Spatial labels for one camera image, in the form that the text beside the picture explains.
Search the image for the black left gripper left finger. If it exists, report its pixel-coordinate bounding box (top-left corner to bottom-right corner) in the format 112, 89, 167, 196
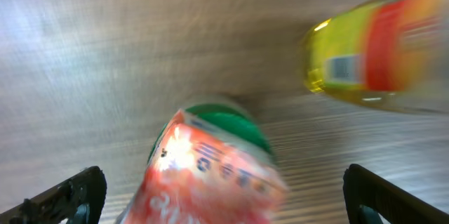
1, 166, 107, 224

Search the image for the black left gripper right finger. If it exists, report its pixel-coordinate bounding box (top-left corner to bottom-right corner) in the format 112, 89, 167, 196
342, 164, 448, 224

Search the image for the red small carton box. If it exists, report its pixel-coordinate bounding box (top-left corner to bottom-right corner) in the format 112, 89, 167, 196
115, 109, 289, 224

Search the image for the yellow oil bottle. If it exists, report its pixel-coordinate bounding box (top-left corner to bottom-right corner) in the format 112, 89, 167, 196
303, 0, 448, 114

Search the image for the green lid jar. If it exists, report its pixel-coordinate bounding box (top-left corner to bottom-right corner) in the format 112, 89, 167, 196
148, 101, 275, 173

